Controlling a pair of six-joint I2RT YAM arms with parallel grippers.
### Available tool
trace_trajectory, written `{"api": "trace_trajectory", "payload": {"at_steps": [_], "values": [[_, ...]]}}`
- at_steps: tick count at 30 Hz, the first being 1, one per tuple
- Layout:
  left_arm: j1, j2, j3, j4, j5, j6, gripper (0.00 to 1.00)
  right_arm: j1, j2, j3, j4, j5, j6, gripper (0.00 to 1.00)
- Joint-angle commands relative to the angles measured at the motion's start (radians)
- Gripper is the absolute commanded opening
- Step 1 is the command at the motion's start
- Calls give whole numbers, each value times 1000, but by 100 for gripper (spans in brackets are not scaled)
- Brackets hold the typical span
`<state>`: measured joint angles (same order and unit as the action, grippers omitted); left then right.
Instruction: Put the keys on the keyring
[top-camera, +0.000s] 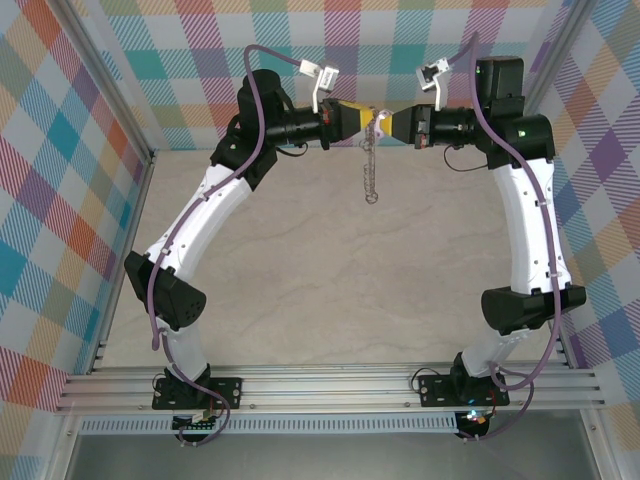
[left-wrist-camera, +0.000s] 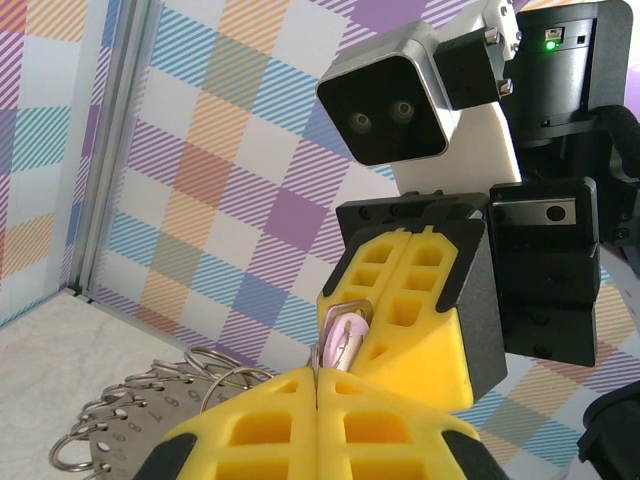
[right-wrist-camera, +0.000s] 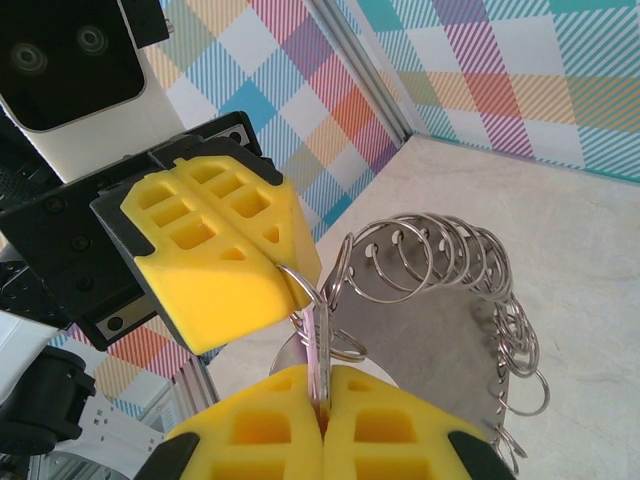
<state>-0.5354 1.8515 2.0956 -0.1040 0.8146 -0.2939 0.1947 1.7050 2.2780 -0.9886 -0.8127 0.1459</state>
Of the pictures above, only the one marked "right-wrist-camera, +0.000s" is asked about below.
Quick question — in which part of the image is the aluminium side floor rail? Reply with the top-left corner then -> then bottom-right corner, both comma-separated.
167,349 -> 224,426

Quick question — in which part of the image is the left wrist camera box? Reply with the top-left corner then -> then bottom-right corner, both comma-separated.
0,0 -> 182,182

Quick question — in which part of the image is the aluminium frame post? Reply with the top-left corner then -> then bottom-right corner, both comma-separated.
307,0 -> 416,144

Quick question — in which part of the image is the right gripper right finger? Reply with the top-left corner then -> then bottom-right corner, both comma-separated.
323,365 -> 520,480

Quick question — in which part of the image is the grey beaded bracelet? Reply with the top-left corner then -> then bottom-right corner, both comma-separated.
267,212 -> 554,480

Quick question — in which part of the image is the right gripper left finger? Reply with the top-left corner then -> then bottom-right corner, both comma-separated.
134,363 -> 327,480

